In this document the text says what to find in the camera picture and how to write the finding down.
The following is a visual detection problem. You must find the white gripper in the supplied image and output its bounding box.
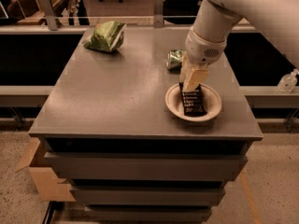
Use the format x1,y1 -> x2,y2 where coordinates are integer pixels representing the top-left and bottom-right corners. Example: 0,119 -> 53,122
179,27 -> 226,91

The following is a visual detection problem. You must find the black rxbar chocolate bar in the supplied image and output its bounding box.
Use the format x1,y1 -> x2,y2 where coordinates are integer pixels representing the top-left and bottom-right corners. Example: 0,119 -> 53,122
179,82 -> 206,117

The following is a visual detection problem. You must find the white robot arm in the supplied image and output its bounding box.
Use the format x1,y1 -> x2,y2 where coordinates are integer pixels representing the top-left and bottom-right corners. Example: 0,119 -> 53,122
180,0 -> 299,91

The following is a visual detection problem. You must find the white paper bowl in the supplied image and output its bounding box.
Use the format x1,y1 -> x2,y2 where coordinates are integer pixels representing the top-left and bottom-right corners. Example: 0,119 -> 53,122
165,84 -> 222,122

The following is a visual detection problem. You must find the crushed green soda can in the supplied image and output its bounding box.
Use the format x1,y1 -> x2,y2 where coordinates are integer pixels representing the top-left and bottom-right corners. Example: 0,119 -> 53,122
166,49 -> 185,70

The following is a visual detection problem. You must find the black office chair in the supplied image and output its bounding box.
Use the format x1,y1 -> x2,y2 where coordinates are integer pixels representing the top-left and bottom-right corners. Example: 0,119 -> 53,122
163,0 -> 202,24

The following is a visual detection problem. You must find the green chip bag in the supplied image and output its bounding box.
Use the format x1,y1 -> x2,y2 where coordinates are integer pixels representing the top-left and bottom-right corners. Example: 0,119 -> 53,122
83,21 -> 126,53

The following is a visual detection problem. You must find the clear plastic bottle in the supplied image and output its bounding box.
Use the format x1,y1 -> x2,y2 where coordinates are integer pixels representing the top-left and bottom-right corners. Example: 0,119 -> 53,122
278,69 -> 299,93

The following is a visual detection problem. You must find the grey drawer cabinet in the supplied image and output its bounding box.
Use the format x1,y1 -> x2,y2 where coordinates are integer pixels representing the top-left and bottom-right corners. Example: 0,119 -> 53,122
30,27 -> 263,222

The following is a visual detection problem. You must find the cardboard box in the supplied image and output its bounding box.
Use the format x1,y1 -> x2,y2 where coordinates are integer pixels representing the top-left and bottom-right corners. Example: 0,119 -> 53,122
15,137 -> 75,202

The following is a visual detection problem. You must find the metal railing post middle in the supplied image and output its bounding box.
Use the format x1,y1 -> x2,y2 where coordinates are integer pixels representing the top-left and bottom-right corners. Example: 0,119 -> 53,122
153,0 -> 164,28

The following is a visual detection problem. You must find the metal railing post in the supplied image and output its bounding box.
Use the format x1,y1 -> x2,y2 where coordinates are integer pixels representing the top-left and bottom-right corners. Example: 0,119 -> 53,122
153,0 -> 164,28
38,0 -> 58,31

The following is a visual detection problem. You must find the metal railing post left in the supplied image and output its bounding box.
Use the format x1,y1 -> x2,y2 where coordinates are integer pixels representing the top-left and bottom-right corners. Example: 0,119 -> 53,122
38,0 -> 58,31

